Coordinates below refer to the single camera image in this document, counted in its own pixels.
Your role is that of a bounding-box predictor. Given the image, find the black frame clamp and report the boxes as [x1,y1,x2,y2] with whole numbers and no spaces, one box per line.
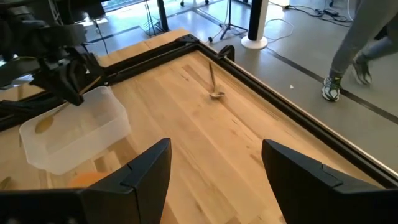
[217,45,236,62]

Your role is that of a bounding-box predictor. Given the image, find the black tripod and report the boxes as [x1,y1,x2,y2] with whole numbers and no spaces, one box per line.
[207,0,249,44]

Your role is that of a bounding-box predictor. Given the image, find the white round stand base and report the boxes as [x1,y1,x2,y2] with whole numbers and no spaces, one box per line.
[241,35,269,50]

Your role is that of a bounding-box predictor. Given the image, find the clear plastic bin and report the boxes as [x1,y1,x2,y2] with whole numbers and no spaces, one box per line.
[18,85,132,176]

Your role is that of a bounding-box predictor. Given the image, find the person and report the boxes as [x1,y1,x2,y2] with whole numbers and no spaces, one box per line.
[321,0,398,103]

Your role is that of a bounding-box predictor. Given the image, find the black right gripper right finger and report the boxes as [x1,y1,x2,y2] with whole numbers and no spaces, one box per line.
[261,139,398,224]

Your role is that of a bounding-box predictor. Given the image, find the small brown object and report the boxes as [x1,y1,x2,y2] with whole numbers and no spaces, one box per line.
[207,61,226,100]

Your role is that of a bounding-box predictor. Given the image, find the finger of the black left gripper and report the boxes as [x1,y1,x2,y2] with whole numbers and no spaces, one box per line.
[77,52,105,91]
[30,65,85,106]

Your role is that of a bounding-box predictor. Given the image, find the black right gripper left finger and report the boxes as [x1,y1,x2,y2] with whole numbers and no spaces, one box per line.
[0,138,172,224]

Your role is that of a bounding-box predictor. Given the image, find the black vertical post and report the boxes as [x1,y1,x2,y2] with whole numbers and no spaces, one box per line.
[156,0,170,32]

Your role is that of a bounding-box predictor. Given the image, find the black floor cables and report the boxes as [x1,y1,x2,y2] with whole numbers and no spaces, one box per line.
[284,4,354,24]

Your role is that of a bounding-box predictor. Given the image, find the white floor cable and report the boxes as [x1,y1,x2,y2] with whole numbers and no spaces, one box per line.
[264,17,295,43]

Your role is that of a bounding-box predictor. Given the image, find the orange plastic bin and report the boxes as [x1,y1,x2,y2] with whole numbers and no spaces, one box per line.
[67,170,111,189]

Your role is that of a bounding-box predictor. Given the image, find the black table frame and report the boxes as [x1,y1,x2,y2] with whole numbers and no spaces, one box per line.
[0,33,398,189]

